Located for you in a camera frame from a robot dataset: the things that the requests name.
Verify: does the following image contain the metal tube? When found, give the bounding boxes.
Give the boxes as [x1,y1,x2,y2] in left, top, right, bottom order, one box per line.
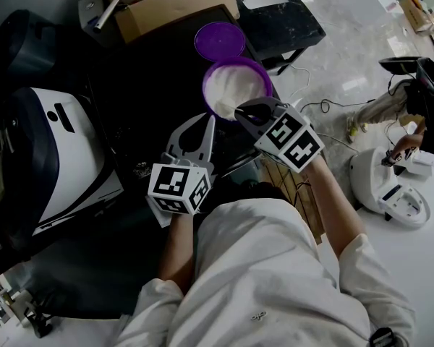
[93,0,140,35]

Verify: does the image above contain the black strap buckle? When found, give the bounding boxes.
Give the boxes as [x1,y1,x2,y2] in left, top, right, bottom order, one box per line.
[367,326,397,347]

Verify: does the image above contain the white box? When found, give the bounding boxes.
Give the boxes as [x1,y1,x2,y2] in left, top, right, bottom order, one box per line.
[412,149,434,176]

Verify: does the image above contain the person's left forearm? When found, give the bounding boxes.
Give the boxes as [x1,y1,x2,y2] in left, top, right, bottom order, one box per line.
[156,213,198,296]

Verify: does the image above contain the black cable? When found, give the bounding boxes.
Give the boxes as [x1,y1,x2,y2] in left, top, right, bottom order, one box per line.
[299,98,377,114]

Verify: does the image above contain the black stand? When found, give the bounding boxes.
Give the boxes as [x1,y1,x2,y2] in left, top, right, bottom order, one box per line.
[21,294,55,339]

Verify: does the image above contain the large brown cardboard box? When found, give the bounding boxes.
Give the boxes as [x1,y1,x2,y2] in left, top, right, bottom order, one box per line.
[106,0,239,46]

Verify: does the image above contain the wooden slat board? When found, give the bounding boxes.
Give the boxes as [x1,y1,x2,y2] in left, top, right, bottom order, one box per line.
[260,155,326,245]

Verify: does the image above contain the person's black trousers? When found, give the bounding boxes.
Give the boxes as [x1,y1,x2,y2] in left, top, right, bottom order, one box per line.
[216,179,286,209]

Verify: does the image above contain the white cable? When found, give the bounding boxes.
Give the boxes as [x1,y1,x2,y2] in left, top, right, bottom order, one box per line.
[288,66,312,99]

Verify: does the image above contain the purple plastic tub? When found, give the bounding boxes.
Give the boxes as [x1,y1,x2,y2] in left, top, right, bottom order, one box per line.
[201,56,272,124]

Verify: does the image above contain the white and navy appliance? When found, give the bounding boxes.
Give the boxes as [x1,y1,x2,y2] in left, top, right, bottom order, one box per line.
[0,87,125,236]

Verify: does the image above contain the small cardboard box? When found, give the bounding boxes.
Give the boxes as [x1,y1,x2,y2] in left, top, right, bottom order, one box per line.
[399,0,434,37]

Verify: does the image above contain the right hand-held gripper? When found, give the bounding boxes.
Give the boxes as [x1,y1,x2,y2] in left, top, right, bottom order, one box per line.
[233,97,326,175]

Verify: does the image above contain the dark grey appliance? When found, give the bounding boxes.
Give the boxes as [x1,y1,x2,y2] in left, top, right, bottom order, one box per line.
[0,9,59,86]

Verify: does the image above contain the small grey metal box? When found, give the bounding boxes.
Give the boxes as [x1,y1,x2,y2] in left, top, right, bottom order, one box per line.
[77,0,108,32]

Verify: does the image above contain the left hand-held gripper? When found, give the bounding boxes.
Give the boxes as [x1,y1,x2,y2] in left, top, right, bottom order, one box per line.
[145,112,217,230]

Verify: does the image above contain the person's right forearm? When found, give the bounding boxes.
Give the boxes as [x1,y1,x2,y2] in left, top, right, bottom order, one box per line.
[302,155,368,263]

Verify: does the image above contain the black washing machine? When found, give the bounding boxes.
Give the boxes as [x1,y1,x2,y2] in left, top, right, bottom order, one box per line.
[0,4,276,320]

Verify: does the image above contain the white powder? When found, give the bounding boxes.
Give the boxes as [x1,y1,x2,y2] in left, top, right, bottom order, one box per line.
[204,65,268,121]

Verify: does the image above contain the person's white shirt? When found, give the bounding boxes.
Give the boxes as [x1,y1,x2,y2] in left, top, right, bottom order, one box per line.
[115,197,417,347]

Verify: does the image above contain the purple round lid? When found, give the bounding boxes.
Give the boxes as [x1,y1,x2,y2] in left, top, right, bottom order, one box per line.
[193,21,247,64]

